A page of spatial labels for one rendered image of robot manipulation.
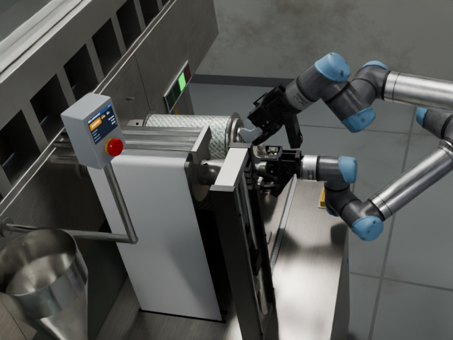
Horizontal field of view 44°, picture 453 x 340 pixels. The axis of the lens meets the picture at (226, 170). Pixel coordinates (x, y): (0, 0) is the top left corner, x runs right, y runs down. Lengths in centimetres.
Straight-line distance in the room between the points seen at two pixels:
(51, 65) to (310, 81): 60
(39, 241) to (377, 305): 195
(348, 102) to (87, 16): 68
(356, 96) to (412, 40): 255
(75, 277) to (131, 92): 86
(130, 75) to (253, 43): 253
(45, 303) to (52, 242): 13
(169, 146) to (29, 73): 34
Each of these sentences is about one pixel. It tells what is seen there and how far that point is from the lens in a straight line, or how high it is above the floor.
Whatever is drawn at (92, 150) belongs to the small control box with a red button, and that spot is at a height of 165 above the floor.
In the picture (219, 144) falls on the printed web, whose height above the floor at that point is 127.
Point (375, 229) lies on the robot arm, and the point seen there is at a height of 102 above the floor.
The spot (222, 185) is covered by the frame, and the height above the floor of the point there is 144.
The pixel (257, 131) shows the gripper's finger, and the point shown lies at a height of 131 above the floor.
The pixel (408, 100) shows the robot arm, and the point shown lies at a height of 137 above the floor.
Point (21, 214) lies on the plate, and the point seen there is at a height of 140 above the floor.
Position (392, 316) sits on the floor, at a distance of 267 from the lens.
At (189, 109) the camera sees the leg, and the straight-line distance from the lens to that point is 254.
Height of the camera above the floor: 213
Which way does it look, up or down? 38 degrees down
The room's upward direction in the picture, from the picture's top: 11 degrees counter-clockwise
